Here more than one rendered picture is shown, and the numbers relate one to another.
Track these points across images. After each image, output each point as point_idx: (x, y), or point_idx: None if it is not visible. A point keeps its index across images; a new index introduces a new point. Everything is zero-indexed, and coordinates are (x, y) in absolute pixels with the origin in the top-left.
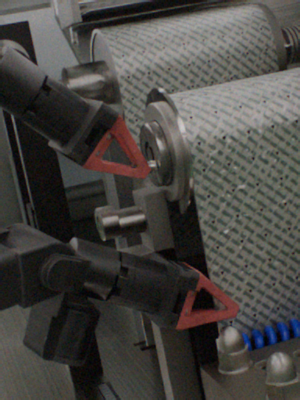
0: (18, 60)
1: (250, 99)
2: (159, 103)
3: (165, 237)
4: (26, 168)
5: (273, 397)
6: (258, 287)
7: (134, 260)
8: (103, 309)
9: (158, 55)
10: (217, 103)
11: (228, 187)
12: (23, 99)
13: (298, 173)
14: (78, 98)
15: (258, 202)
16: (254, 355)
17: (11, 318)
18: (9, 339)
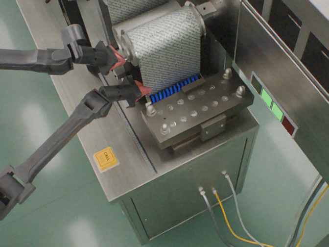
0: (86, 54)
1: (159, 40)
2: (129, 41)
3: (128, 67)
4: (68, 17)
5: (162, 132)
6: (157, 83)
7: (122, 90)
8: (87, 15)
9: None
10: (148, 43)
11: (151, 65)
12: (88, 63)
13: (172, 56)
14: (104, 55)
15: (159, 66)
16: (155, 105)
17: (48, 15)
18: (53, 34)
